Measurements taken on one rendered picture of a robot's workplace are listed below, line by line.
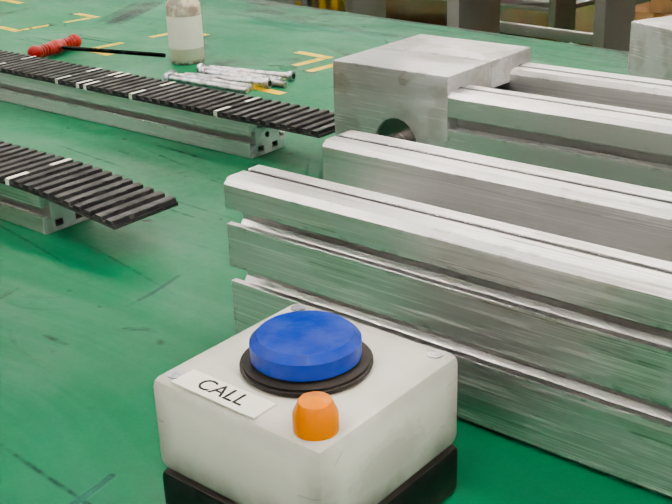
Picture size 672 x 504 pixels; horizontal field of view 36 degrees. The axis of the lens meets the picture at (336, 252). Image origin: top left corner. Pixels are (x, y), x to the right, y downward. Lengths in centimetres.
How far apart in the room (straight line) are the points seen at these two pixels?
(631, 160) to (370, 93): 17
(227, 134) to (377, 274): 40
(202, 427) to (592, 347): 15
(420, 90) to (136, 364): 25
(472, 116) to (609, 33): 239
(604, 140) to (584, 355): 21
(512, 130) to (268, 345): 31
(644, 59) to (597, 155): 21
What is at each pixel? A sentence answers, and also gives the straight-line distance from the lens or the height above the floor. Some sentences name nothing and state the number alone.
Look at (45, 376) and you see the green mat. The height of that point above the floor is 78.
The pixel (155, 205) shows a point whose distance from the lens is 64.
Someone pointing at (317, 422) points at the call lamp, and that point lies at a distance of 33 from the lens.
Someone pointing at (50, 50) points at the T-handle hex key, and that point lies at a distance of 123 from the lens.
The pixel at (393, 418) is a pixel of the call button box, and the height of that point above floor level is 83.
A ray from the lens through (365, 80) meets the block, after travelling 67.
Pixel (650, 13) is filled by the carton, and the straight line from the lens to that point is 450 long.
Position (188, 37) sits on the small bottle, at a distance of 113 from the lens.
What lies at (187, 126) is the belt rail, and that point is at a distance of 86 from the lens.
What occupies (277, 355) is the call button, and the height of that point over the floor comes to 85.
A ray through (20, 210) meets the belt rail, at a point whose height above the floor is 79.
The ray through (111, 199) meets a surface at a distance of 65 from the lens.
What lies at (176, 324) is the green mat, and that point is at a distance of 55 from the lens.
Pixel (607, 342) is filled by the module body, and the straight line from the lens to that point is 40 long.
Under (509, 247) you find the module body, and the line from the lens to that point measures 41.
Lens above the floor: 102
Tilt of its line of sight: 23 degrees down
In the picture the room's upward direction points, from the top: 2 degrees counter-clockwise
